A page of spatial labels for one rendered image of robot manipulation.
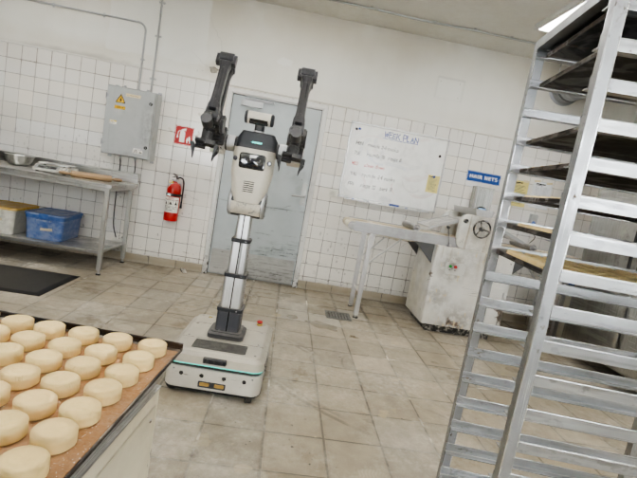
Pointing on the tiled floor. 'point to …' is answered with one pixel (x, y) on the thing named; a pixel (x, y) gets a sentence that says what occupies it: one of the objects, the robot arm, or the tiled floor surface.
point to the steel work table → (81, 187)
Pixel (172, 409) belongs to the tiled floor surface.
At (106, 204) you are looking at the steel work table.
